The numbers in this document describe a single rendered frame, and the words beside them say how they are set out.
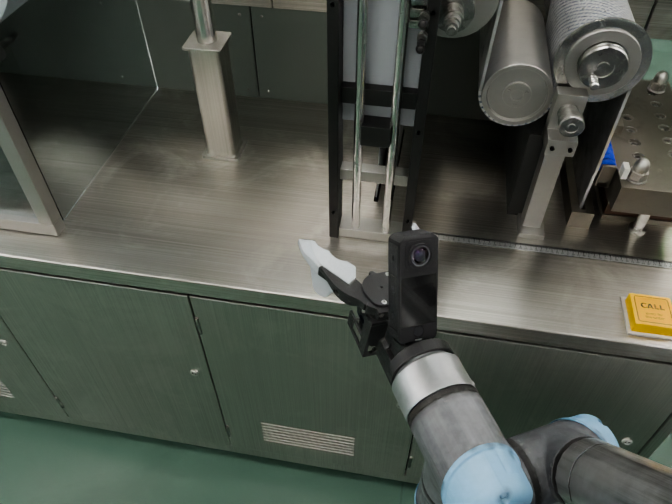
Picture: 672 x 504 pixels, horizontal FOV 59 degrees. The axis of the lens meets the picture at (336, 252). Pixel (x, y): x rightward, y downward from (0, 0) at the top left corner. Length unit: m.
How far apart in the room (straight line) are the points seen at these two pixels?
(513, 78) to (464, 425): 0.69
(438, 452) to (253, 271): 0.66
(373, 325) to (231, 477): 1.32
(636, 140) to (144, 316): 1.08
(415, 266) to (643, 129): 0.88
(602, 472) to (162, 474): 1.52
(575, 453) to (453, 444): 0.14
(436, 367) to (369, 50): 0.55
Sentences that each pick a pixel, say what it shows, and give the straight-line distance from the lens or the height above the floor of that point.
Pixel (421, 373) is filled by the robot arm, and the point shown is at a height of 1.25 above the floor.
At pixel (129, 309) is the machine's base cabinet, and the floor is 0.74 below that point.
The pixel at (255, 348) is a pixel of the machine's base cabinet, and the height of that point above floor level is 0.66.
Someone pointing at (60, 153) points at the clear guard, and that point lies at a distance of 1.31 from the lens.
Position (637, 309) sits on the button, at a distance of 1.16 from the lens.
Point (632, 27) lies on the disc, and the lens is 1.08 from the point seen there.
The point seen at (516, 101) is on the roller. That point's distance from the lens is 1.12.
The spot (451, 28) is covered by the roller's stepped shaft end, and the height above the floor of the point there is 1.34.
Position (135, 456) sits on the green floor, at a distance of 2.00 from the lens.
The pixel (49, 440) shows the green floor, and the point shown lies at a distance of 2.13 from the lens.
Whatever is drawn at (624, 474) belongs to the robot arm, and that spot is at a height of 1.24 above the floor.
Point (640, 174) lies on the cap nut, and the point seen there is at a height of 1.05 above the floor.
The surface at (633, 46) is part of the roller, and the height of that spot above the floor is 1.28.
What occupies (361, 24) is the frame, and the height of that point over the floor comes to 1.34.
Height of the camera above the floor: 1.74
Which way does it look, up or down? 47 degrees down
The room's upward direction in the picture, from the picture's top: straight up
